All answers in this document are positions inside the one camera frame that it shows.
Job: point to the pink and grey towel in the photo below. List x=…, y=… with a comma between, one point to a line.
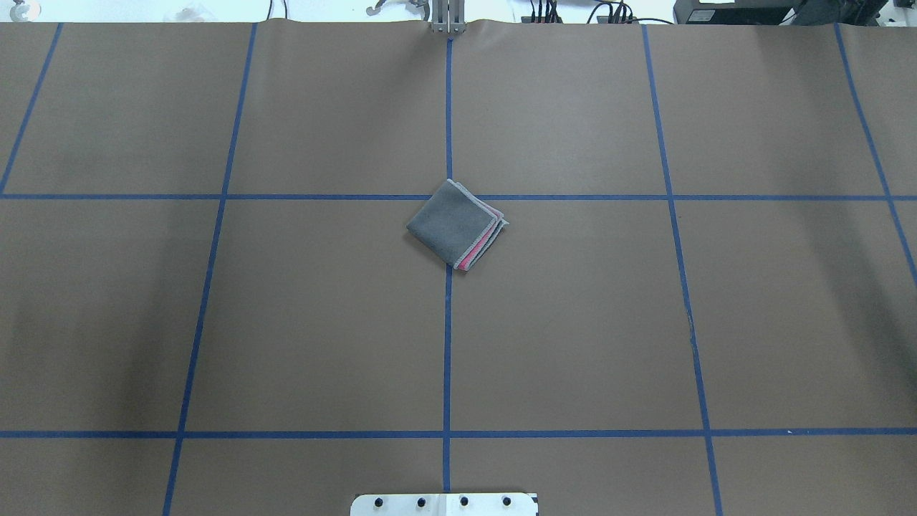
x=456, y=225

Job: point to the black box on desk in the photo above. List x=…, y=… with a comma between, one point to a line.
x=765, y=13

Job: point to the aluminium frame post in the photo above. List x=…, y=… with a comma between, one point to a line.
x=447, y=16

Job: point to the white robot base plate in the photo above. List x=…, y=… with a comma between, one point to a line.
x=470, y=503

